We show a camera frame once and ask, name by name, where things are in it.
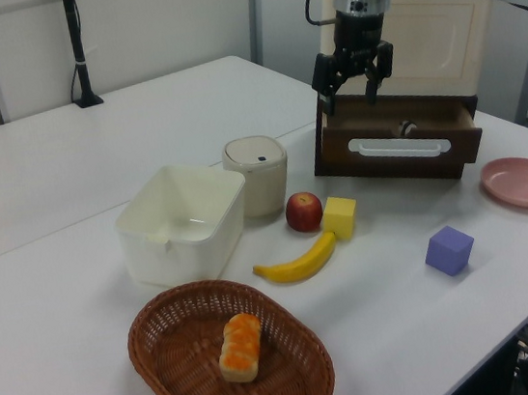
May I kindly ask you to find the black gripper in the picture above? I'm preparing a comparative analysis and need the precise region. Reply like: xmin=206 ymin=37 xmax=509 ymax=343
xmin=302 ymin=3 xmax=403 ymax=119

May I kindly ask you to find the dark brown wooden drawer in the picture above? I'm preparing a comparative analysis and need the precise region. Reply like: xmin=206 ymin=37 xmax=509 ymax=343
xmin=314 ymin=79 xmax=488 ymax=184

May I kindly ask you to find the small silver object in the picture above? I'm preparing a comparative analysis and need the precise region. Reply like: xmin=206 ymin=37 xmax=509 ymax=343
xmin=397 ymin=118 xmax=419 ymax=140

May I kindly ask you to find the beige small lidded bin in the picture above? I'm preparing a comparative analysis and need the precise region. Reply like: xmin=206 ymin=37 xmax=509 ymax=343
xmin=219 ymin=130 xmax=295 ymax=221

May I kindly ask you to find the yellow foam cube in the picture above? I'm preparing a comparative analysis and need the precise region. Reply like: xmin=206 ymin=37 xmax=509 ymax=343
xmin=318 ymin=193 xmax=362 ymax=244

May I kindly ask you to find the red apple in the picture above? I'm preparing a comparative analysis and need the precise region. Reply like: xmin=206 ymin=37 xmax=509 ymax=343
xmin=282 ymin=189 xmax=327 ymax=236

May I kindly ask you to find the purple foam cube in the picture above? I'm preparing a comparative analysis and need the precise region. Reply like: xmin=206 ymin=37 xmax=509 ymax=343
xmin=420 ymin=222 xmax=480 ymax=281

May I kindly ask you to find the yellow banana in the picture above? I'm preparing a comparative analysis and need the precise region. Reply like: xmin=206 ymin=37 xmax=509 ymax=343
xmin=248 ymin=230 xmax=343 ymax=288

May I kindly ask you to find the pink plastic plate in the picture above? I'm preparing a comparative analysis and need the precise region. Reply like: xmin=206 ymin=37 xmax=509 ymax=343
xmin=478 ymin=154 xmax=528 ymax=219

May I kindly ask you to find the white square plastic container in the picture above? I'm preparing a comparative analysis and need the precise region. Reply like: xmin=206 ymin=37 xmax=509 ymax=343
xmin=108 ymin=155 xmax=260 ymax=295

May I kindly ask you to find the black pole stand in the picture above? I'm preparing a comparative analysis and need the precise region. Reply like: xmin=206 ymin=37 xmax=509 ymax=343
xmin=58 ymin=0 xmax=106 ymax=111

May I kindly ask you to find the orange glazed bread loaf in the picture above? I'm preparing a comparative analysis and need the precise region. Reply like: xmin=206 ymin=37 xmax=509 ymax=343
xmin=212 ymin=310 xmax=268 ymax=386

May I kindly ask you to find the brown wicker basket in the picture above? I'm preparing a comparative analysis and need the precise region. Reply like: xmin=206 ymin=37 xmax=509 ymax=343
xmin=120 ymin=265 xmax=339 ymax=395

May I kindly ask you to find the white drawer handle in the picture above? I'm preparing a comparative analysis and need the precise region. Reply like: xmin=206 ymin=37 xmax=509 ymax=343
xmin=347 ymin=126 xmax=454 ymax=168

